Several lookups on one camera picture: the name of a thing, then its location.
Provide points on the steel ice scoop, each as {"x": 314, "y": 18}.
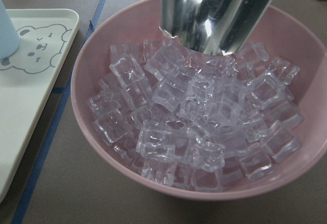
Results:
{"x": 213, "y": 27}

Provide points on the pile of clear ice cubes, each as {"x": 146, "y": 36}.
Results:
{"x": 196, "y": 122}

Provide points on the light blue plastic cup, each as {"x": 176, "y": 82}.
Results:
{"x": 9, "y": 37}

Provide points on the cream bear serving tray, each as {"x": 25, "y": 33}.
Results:
{"x": 28, "y": 76}

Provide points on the pink bowl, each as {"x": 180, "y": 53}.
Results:
{"x": 282, "y": 35}

